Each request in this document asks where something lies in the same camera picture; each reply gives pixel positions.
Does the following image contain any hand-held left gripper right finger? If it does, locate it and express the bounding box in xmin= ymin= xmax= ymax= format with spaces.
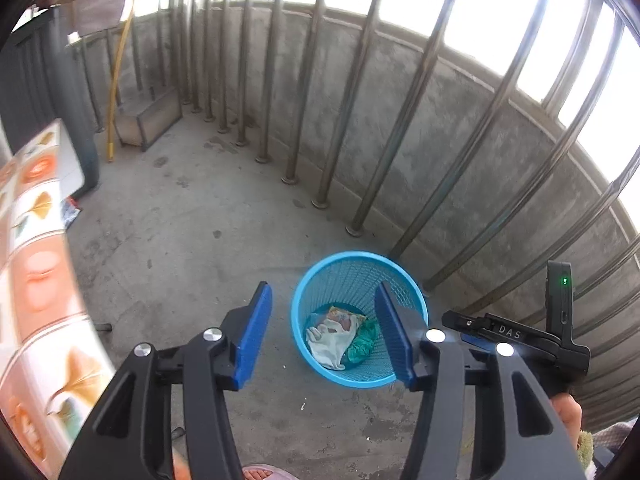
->
xmin=374 ymin=281 xmax=587 ymax=480

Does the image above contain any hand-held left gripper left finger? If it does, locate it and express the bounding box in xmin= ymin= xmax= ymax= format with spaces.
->
xmin=59 ymin=281 xmax=274 ymax=480

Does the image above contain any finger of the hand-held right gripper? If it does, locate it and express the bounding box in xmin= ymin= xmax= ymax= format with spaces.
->
xmin=441 ymin=310 xmax=561 ymax=361

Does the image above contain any blue plastic waste basket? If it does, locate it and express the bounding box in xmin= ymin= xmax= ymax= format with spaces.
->
xmin=291 ymin=251 xmax=430 ymax=389

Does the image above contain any person's right hand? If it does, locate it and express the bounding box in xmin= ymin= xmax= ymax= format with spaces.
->
xmin=550 ymin=391 xmax=584 ymax=442

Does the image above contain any green plastic bag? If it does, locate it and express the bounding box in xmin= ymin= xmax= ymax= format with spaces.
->
xmin=345 ymin=317 xmax=384 ymax=369

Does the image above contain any colourful snack packet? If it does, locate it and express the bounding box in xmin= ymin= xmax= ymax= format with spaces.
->
xmin=325 ymin=306 xmax=367 ymax=337

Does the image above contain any white crumpled cloth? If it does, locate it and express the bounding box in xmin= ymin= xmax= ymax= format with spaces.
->
xmin=306 ymin=321 xmax=352 ymax=371

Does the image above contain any metal balcony railing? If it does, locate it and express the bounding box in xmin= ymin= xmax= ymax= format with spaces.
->
xmin=65 ymin=0 xmax=640 ymax=431

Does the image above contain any person's foot in sandal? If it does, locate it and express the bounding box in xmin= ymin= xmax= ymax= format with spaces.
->
xmin=242 ymin=464 xmax=302 ymax=480

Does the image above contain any table with patterned tablecloth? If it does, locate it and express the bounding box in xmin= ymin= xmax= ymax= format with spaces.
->
xmin=0 ymin=119 xmax=119 ymax=477

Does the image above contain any yellow pole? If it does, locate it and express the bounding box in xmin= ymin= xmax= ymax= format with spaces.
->
xmin=104 ymin=0 xmax=137 ymax=163

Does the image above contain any metal box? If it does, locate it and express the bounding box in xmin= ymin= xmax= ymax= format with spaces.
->
xmin=114 ymin=86 xmax=184 ymax=152

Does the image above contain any dark grey cabinet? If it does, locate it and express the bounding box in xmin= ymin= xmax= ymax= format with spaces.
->
xmin=0 ymin=7 xmax=101 ymax=196

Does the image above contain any reddish hanging cloth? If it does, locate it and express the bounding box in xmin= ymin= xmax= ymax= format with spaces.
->
xmin=72 ymin=0 xmax=128 ymax=37

